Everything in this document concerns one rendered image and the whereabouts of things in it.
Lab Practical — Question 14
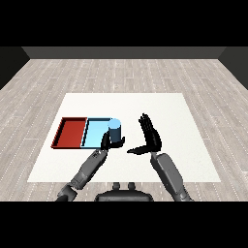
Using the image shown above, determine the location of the light blue shallow open box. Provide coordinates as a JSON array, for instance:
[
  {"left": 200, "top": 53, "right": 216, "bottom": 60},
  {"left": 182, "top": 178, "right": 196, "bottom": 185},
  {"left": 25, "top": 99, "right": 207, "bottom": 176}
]
[{"left": 79, "top": 116, "right": 114, "bottom": 149}]

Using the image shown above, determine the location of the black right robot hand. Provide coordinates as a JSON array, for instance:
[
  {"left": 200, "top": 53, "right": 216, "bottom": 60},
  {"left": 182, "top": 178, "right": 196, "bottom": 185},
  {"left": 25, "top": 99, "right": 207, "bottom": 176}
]
[{"left": 126, "top": 112, "right": 163, "bottom": 156}]

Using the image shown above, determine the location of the small blue can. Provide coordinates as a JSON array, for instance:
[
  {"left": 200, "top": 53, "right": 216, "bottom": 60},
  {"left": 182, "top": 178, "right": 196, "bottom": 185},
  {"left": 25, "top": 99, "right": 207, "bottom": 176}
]
[{"left": 108, "top": 117, "right": 122, "bottom": 144}]

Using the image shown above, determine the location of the dark grey robot body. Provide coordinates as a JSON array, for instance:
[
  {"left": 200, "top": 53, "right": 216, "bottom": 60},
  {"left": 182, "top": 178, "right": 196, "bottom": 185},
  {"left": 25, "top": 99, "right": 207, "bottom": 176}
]
[{"left": 94, "top": 182, "right": 155, "bottom": 202}]

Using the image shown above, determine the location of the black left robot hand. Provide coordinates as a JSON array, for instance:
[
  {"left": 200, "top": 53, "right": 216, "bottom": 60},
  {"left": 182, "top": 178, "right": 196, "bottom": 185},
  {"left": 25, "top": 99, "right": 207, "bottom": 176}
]
[{"left": 100, "top": 130, "right": 127, "bottom": 151}]

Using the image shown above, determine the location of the red shallow open box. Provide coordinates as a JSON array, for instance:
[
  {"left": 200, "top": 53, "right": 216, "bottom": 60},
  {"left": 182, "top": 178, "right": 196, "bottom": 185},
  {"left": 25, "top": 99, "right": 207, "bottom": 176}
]
[{"left": 50, "top": 116, "right": 89, "bottom": 150}]

